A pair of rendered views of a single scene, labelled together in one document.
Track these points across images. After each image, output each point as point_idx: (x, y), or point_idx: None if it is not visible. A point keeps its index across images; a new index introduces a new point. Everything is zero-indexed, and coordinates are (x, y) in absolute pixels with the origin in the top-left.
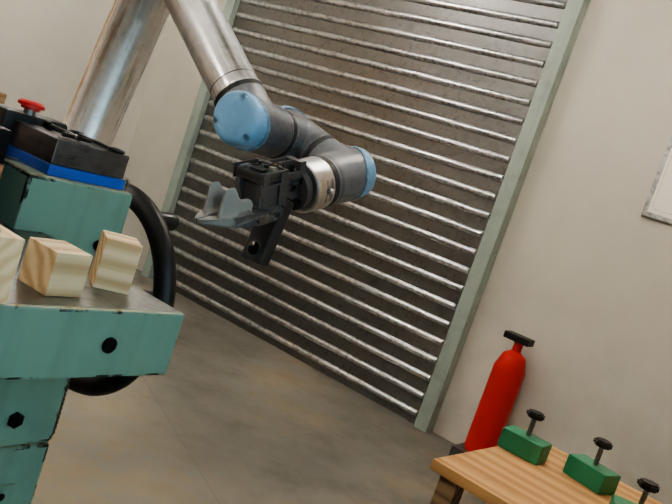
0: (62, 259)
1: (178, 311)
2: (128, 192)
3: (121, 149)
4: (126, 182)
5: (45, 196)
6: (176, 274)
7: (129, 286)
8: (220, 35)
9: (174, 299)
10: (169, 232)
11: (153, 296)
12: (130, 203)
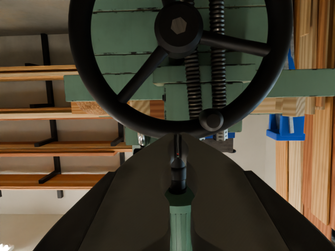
0: None
1: (331, 96)
2: (238, 132)
3: (231, 153)
4: (226, 137)
5: None
6: (276, 78)
7: (304, 100)
8: None
9: (287, 56)
10: (249, 113)
11: (314, 96)
12: (242, 126)
